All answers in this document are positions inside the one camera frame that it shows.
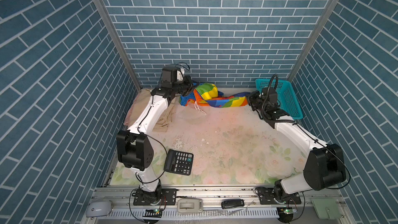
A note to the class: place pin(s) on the green leather wallet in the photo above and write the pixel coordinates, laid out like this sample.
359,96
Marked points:
326,208

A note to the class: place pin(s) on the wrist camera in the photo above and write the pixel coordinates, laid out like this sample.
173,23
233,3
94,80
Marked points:
172,74
270,95

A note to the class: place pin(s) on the black car key fob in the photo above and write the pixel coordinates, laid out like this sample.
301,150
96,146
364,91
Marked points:
232,203

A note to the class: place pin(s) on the white slotted cable duct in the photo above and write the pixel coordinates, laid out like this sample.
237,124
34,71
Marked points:
210,213

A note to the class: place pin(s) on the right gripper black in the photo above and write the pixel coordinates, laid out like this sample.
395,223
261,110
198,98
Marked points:
251,96

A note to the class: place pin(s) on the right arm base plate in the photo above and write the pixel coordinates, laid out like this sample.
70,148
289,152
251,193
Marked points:
269,196

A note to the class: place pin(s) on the multicolour cloth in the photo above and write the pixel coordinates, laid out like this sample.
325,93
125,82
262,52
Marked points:
207,94

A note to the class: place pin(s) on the pink shorts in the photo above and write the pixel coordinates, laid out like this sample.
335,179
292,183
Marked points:
128,117

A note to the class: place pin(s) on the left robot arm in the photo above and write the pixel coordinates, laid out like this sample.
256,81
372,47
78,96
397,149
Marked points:
134,149

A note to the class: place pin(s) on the beige plastic holder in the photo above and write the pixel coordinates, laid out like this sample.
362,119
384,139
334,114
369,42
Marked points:
189,206

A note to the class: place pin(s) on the teal plastic basket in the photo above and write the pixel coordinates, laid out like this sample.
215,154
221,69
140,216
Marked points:
286,96

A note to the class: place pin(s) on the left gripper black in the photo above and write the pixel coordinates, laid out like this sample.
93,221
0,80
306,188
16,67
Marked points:
188,87

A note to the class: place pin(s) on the left circuit board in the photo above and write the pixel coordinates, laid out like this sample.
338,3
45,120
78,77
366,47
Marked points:
152,213

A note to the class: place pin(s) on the grey computer mouse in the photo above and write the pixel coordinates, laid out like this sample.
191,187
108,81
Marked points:
99,208

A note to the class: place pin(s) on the circuit board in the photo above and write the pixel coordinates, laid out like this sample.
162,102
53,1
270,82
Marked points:
286,211
152,213

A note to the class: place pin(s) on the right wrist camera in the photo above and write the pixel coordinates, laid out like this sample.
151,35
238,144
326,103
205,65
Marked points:
270,95

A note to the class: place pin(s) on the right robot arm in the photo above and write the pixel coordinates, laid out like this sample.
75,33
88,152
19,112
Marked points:
324,166

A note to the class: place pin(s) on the black desk calculator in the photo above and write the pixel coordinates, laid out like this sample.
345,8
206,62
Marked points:
178,162

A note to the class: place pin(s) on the beige shorts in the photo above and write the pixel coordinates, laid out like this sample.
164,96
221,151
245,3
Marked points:
139,104

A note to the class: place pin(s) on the right circuit board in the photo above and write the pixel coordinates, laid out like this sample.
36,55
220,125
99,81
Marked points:
286,211

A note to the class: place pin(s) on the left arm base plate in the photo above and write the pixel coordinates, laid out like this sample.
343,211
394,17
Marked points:
165,196

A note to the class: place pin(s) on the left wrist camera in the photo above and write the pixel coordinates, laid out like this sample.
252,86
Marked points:
172,74

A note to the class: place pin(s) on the aluminium front rail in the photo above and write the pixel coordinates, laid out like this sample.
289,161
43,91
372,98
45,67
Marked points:
212,196

